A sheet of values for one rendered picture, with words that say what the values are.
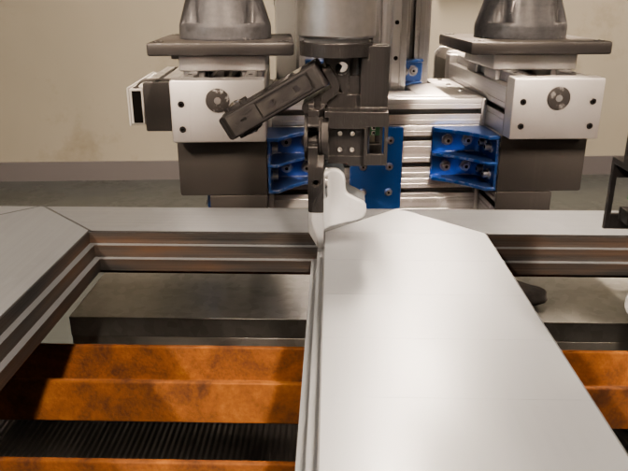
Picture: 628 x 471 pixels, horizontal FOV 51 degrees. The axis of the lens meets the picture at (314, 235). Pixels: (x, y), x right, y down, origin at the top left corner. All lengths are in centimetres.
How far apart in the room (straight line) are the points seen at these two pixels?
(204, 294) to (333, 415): 61
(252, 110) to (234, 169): 38
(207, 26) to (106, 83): 322
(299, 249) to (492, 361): 31
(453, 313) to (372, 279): 9
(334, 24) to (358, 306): 25
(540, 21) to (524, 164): 23
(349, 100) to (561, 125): 47
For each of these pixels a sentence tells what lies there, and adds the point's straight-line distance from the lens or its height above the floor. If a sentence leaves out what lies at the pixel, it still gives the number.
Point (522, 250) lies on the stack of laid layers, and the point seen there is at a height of 84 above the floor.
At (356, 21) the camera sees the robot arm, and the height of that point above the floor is 108.
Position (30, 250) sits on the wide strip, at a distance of 75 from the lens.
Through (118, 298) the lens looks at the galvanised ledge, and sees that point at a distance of 104.
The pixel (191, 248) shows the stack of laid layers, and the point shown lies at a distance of 76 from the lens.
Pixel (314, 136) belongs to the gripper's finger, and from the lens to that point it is 65.
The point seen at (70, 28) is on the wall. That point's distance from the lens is 431.
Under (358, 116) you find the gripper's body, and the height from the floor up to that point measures 100.
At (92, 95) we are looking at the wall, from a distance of 432.
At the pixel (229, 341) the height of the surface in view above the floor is 64.
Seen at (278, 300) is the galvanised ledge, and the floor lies 68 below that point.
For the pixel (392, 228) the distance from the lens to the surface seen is 76.
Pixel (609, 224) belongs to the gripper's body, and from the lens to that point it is 51.
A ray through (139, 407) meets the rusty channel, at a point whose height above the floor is 69.
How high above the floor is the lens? 111
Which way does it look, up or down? 20 degrees down
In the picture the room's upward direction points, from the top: straight up
